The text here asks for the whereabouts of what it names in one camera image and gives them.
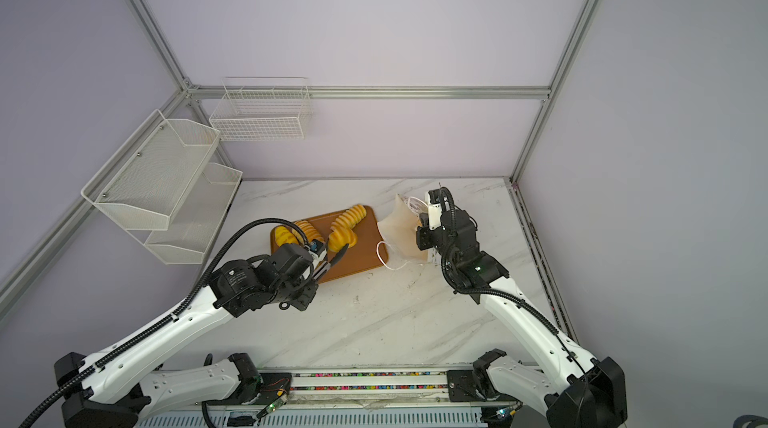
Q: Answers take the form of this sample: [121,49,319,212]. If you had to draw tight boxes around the yellow fake bread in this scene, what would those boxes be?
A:
[328,227,358,253]
[274,226,300,247]
[291,220,326,245]

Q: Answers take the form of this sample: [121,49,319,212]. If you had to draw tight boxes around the ridged long fake bread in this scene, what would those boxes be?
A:
[331,204,367,230]

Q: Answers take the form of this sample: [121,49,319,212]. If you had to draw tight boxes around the cartoon animal paper bag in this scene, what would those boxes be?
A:
[375,194,429,271]

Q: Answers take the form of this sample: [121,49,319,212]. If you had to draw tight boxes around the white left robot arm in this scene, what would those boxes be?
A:
[56,243,345,427]

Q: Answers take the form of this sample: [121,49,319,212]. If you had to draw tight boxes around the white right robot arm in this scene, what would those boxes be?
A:
[416,206,628,427]

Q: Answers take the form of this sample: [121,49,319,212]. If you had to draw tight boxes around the brown plastic tray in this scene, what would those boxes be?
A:
[295,204,389,283]

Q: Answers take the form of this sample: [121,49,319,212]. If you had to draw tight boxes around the white mesh lower shelf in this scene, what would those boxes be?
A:
[143,163,242,265]

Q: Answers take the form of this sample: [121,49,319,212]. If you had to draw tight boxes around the white mesh shelf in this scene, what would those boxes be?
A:
[143,163,242,265]
[81,110,220,231]

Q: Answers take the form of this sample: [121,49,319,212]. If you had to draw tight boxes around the white mesh upper shelf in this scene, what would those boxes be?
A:
[81,110,220,231]

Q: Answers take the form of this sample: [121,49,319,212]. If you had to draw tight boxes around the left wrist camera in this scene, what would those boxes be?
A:
[308,239,327,260]

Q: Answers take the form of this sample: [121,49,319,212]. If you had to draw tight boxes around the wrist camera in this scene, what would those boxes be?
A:
[425,188,445,230]
[308,239,327,260]

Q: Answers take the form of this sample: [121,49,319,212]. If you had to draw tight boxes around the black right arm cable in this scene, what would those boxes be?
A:
[437,186,595,381]

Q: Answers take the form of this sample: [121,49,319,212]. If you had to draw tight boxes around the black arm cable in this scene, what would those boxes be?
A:
[437,186,595,381]
[17,217,310,428]

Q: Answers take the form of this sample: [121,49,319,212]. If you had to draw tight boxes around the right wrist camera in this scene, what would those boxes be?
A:
[425,188,445,230]

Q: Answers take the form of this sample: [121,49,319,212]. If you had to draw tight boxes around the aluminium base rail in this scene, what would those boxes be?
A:
[107,364,625,428]

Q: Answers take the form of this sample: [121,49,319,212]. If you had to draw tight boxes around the white wire basket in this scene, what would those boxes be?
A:
[209,77,313,142]

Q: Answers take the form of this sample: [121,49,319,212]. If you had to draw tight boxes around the aluminium frame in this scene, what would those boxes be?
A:
[1,0,602,326]

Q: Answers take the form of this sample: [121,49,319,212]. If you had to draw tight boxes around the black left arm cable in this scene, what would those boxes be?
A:
[17,217,310,428]

